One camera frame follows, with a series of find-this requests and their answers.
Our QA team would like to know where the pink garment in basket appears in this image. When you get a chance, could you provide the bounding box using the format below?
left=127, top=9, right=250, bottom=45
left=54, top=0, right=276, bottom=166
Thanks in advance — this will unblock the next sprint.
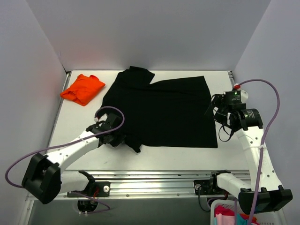
left=214, top=205, right=235, bottom=225

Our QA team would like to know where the black t shirt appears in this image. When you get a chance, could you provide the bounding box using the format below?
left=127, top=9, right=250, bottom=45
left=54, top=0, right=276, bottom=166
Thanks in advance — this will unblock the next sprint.
left=102, top=66, right=218, bottom=152

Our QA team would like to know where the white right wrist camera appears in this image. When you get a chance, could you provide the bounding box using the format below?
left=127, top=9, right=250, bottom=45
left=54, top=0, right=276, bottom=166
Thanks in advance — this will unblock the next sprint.
left=233, top=83, right=249, bottom=103

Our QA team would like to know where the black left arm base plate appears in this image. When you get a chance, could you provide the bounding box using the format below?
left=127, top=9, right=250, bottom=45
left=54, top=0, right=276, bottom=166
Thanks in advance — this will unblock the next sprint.
left=67, top=180, right=111, bottom=197

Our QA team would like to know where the white laundry basket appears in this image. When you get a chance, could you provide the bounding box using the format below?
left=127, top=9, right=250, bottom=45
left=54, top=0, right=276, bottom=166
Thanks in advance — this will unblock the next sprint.
left=210, top=200, right=281, bottom=225

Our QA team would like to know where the teal garment in basket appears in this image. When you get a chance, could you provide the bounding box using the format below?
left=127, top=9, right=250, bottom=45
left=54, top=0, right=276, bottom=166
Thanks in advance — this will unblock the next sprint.
left=237, top=213, right=249, bottom=225

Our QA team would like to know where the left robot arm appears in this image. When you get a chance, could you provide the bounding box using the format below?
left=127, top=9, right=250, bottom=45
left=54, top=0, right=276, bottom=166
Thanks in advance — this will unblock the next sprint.
left=22, top=113, right=125, bottom=204

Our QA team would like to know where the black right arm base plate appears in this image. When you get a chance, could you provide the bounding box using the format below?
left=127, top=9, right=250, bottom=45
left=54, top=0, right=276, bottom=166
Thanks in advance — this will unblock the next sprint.
left=193, top=180, right=227, bottom=195

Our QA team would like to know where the orange garment in basket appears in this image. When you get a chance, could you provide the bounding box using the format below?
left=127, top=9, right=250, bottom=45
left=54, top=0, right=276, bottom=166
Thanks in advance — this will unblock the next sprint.
left=251, top=217, right=258, bottom=224

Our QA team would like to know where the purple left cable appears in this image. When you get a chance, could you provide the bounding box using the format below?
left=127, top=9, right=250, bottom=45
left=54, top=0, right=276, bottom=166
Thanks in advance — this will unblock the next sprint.
left=5, top=106, right=126, bottom=214

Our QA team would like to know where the purple cable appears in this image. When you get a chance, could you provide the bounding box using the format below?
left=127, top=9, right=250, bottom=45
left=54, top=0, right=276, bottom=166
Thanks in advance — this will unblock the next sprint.
left=5, top=106, right=126, bottom=214
left=234, top=79, right=280, bottom=225

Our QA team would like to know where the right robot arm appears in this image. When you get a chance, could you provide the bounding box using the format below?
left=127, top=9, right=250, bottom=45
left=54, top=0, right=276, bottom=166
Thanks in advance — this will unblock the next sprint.
left=208, top=90, right=293, bottom=214

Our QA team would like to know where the aluminium frame rail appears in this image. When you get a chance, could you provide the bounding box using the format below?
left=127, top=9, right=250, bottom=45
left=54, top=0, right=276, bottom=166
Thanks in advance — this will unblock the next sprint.
left=25, top=170, right=281, bottom=201

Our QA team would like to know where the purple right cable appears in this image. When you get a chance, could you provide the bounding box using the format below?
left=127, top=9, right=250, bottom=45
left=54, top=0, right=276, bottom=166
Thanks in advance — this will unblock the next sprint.
left=234, top=79, right=280, bottom=225

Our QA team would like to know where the orange folded t shirt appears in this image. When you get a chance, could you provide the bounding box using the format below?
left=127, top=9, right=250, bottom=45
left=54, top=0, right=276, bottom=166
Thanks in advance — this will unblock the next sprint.
left=60, top=74, right=105, bottom=106

